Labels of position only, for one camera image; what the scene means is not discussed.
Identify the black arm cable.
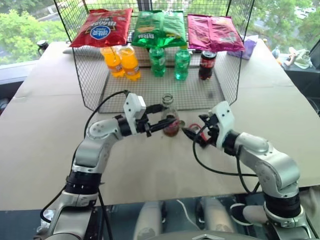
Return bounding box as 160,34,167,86
191,124,261,194
83,89,130,141

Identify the small black object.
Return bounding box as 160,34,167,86
36,39,49,55

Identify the small colourful figurine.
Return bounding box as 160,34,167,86
271,45,283,65

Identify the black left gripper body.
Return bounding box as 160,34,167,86
134,106,154,138

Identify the glass cola bottle red label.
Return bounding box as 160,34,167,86
159,93,181,138

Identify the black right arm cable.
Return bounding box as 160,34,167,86
191,124,261,194

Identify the black wire mesh rack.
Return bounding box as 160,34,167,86
53,0,256,115

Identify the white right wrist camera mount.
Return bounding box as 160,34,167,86
207,100,236,151

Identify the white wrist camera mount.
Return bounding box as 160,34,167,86
207,100,236,151
122,92,147,126

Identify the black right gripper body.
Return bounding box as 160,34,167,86
204,113,221,149

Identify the red chips bag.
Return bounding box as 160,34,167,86
68,7,134,49

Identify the dark cola plastic bottle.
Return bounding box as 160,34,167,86
198,50,218,81

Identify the green soda plastic bottle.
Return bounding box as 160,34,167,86
148,46,167,78
174,47,192,82

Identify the black white sneaker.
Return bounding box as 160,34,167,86
229,202,254,226

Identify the purple tissue pack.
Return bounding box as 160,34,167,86
225,34,259,61

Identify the magenta chips bag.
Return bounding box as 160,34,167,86
187,13,246,53

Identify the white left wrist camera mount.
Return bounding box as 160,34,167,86
122,92,147,126

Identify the white green toy clutter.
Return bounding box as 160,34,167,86
281,46,314,70

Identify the green chips bag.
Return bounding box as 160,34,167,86
130,10,189,50

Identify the thin white cable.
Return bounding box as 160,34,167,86
175,199,201,231

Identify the orange soda plastic bottle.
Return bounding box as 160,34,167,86
99,46,126,78
117,44,142,82

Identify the grey robot body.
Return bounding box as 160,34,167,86
171,233,241,240

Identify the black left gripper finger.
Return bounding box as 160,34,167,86
146,103,165,116
149,117,178,134

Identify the grey rounded robot leg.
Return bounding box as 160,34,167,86
199,197,236,240
133,200,164,240

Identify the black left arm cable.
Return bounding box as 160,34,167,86
83,89,130,141

